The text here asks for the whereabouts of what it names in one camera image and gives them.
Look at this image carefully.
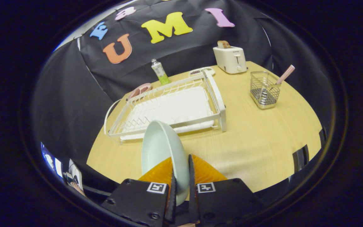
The pink plate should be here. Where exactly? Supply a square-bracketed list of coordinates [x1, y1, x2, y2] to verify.
[128, 83, 152, 100]

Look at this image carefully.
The green drink bottle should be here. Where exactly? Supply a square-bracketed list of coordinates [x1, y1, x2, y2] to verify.
[151, 59, 171, 86]

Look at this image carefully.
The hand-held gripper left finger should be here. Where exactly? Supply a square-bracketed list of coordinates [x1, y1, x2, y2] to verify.
[101, 157, 178, 227]

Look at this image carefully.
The checkered handle spoon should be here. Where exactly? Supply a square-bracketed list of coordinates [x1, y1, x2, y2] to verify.
[259, 65, 296, 104]

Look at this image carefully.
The black backdrop cloth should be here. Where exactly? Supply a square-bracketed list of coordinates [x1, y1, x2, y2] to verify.
[32, 0, 330, 177]

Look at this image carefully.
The metal wire basket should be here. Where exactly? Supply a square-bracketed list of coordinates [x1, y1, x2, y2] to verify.
[250, 71, 282, 110]

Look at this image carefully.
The white toaster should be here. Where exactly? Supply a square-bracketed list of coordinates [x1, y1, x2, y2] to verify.
[213, 45, 248, 74]

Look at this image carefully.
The lit computer screen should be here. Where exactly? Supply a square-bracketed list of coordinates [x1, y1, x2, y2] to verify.
[41, 142, 62, 178]

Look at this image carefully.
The white drip tray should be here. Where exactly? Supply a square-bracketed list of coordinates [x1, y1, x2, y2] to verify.
[120, 86, 216, 141]

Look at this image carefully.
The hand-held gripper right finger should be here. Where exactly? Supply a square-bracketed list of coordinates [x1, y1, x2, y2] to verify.
[188, 154, 265, 227]

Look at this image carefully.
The pale green plate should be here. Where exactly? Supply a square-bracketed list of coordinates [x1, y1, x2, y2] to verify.
[141, 120, 190, 207]

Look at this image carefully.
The white wire dish rack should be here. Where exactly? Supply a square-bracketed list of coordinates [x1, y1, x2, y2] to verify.
[104, 70, 227, 145]

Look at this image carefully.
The white compartment condiment dish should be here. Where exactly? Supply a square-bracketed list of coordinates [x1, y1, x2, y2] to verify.
[189, 67, 216, 77]

